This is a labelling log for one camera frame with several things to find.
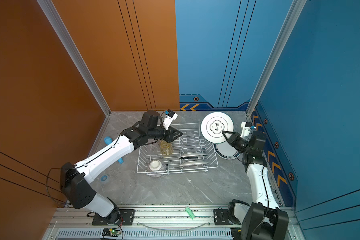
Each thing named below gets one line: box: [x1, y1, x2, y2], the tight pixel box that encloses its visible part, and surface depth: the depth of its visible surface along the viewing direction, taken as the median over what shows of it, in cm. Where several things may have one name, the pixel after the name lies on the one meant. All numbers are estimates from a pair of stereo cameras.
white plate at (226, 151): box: [214, 142, 240, 160], surface depth 96 cm
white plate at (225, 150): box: [214, 141, 241, 160], surface depth 96 cm
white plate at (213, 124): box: [201, 111, 235, 144], surface depth 81 cm
